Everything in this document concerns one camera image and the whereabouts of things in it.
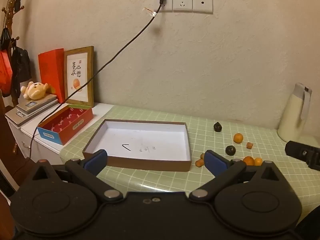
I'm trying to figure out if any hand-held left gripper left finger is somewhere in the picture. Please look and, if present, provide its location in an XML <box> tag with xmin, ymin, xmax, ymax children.
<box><xmin>32</xmin><ymin>149</ymin><xmax>123</xmax><ymax>202</ymax></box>

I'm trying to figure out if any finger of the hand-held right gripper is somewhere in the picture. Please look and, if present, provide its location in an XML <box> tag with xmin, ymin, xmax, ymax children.
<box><xmin>285</xmin><ymin>141</ymin><xmax>320</xmax><ymax>172</ymax></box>

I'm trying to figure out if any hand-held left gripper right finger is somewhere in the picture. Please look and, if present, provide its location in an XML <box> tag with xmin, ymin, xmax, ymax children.
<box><xmin>189</xmin><ymin>150</ymin><xmax>282</xmax><ymax>202</ymax></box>

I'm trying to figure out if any brown cardboard box white inside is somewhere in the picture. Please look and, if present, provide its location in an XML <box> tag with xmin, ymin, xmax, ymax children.
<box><xmin>82</xmin><ymin>119</ymin><xmax>192</xmax><ymax>172</ymax></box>

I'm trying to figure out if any cream thermos jug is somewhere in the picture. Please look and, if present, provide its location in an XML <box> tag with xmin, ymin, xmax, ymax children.
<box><xmin>277</xmin><ymin>82</ymin><xmax>313</xmax><ymax>142</ymax></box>

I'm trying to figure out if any red box with blue side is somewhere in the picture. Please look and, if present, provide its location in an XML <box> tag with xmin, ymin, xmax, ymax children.
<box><xmin>37</xmin><ymin>104</ymin><xmax>94</xmax><ymax>145</ymax></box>

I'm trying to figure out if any green checked tablecloth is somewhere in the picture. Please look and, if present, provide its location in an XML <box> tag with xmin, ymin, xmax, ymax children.
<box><xmin>60</xmin><ymin>104</ymin><xmax>320</xmax><ymax>230</ymax></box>

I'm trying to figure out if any white cabinet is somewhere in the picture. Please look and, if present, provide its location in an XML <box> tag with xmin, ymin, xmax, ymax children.
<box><xmin>6</xmin><ymin>102</ymin><xmax>114</xmax><ymax>160</ymax></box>

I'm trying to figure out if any silver digital scale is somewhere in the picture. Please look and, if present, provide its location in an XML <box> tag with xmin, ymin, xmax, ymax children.
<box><xmin>16</xmin><ymin>94</ymin><xmax>59</xmax><ymax>117</ymax></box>
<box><xmin>5</xmin><ymin>102</ymin><xmax>60</xmax><ymax>128</ymax></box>

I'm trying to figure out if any beige plush toy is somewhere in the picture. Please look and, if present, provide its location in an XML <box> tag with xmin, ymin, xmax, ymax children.
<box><xmin>20</xmin><ymin>81</ymin><xmax>49</xmax><ymax>100</ymax></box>

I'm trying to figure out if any red paper bag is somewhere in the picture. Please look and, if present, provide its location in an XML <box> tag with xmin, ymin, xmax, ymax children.
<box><xmin>38</xmin><ymin>48</ymin><xmax>66</xmax><ymax>103</ymax></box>

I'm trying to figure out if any black hanging bag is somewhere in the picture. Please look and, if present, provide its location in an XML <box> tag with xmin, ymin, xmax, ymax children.
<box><xmin>1</xmin><ymin>27</ymin><xmax>16</xmax><ymax>53</ymax></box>
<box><xmin>10</xmin><ymin>46</ymin><xmax>32</xmax><ymax>104</ymax></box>

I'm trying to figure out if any red hanging bag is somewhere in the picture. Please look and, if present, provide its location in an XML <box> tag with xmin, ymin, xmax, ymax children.
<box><xmin>0</xmin><ymin>50</ymin><xmax>13</xmax><ymax>96</ymax></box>

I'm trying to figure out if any wooden coat rack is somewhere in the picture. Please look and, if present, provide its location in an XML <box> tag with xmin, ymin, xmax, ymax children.
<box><xmin>1</xmin><ymin>0</ymin><xmax>29</xmax><ymax>100</ymax></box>

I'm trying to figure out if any wooden picture frame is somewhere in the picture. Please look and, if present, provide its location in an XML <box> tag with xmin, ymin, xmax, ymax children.
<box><xmin>64</xmin><ymin>46</ymin><xmax>95</xmax><ymax>108</ymax></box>

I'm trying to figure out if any black power cable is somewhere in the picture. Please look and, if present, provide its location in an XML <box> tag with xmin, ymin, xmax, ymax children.
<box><xmin>11</xmin><ymin>0</ymin><xmax>167</xmax><ymax>178</ymax></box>

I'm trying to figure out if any white wall socket panel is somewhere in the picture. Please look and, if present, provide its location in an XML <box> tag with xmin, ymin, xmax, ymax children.
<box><xmin>153</xmin><ymin>0</ymin><xmax>173</xmax><ymax>12</ymax></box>
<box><xmin>193</xmin><ymin>0</ymin><xmax>213</xmax><ymax>13</ymax></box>
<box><xmin>173</xmin><ymin>0</ymin><xmax>193</xmax><ymax>12</ymax></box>

